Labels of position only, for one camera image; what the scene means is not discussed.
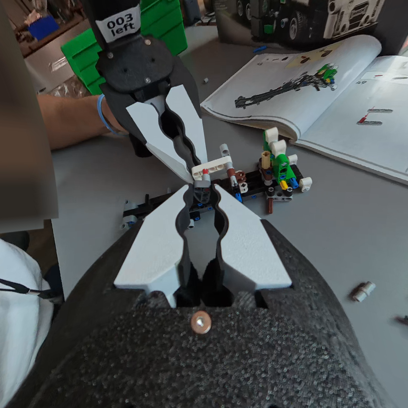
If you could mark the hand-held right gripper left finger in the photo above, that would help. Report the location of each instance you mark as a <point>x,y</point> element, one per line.
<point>153,251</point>

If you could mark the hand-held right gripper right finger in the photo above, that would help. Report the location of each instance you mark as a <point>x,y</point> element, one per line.
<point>251,251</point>

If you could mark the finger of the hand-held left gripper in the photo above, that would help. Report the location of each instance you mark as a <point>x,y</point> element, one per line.
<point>149,130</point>
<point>188,118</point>

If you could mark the black lego chassis assembly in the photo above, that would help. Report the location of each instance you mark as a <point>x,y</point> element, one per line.
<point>251,179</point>

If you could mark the small grey lego subassembly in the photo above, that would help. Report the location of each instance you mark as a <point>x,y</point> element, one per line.
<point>201,191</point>

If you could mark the person's left forearm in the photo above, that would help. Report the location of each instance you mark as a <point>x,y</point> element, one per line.
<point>73,121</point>

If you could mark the blue lego pin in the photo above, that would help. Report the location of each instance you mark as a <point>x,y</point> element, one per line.
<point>259,48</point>

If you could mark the grey and brown lego connector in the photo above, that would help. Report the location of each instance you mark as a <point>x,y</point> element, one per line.
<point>363,291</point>

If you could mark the lego set box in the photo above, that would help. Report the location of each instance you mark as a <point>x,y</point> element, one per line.
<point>302,28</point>

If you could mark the lego instruction booklet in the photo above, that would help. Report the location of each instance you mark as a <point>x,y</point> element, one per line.
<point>334,111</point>

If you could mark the green plastic bin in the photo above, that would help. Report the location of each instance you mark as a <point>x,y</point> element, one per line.
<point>86,63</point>

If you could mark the blue wristband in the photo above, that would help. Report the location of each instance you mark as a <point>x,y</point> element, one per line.
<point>101,114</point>

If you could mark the clear plastic bag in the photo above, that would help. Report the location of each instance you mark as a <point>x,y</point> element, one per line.
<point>68,90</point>

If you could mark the blue plastic bin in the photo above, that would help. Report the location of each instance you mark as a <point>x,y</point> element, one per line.
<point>43,27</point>

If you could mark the person's white shirt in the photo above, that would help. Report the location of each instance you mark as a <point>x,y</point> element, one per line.
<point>16,318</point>

